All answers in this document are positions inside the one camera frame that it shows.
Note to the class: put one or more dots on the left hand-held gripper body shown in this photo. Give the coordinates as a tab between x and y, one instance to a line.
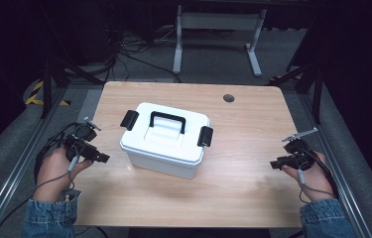
81	142

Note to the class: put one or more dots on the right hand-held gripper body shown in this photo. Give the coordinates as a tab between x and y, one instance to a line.
297	150

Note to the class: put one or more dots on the black box latch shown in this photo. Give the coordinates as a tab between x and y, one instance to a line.
129	119
205	136

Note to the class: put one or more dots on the white storage box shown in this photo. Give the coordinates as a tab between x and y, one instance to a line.
160	163

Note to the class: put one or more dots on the white box lid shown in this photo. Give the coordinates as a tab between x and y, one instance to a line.
170	145

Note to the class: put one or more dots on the person's right hand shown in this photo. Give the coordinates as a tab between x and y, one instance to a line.
312	180

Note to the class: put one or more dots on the person's left hand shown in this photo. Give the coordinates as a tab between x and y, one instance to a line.
58	173

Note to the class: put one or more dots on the yellow black floor tape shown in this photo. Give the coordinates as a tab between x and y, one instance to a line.
39	95

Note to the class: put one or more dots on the black tripod stand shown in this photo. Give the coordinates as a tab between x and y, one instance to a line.
58	76
306	82

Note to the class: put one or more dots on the white metal desk frame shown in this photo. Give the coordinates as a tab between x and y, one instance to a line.
220	39

